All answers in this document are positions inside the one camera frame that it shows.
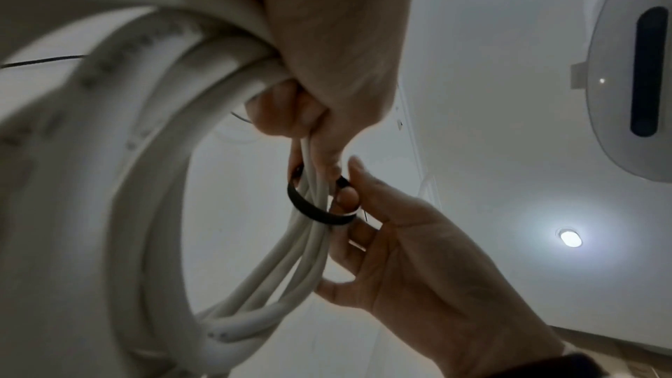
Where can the round ceiling light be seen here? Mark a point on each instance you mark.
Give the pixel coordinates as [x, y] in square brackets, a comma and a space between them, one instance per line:
[570, 238]

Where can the white oval device black slot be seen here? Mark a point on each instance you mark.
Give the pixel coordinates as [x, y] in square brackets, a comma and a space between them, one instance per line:
[611, 77]

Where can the person's left hand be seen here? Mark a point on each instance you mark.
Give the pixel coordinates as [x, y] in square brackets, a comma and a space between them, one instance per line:
[336, 27]

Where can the person's right hand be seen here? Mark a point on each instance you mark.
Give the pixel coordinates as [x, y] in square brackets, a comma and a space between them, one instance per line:
[435, 276]

